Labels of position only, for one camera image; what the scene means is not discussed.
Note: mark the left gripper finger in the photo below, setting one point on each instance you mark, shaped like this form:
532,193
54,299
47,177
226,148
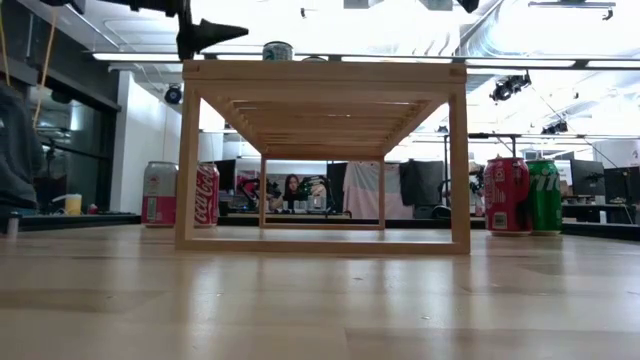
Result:
210,34

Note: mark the red Coca-Cola can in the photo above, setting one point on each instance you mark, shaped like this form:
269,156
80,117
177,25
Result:
505,195
207,195

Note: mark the white and red can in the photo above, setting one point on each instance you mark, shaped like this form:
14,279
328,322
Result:
160,195

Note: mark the green Sprite can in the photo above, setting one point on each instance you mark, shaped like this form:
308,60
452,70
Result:
547,200

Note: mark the wooden slatted shelf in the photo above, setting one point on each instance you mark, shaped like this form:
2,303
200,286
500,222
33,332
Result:
325,75

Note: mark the black ceiling spotlight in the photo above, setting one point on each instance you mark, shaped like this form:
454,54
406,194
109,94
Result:
555,127
173,94
511,86

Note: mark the black computer monitor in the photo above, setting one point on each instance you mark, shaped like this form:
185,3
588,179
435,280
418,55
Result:
227,175
587,177
622,182

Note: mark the person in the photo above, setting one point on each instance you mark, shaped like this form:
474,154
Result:
20,150
291,187

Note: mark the dark hanging cloth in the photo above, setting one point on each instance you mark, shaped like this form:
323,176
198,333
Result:
421,182

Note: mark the black upright panel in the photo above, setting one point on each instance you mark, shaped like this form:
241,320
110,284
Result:
336,185

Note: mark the small red object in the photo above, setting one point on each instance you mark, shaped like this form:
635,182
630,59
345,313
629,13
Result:
94,208

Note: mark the pink hanging cloth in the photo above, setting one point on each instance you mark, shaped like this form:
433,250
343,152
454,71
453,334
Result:
362,190

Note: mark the yellow plastic cup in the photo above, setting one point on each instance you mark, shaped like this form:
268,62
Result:
73,204

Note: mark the grey cylindrical knob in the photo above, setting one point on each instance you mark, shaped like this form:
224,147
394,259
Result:
12,225

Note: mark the black metal stand frame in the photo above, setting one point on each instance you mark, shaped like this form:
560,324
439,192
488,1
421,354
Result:
500,135

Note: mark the black aluminium table frame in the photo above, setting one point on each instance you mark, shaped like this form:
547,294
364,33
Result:
75,220

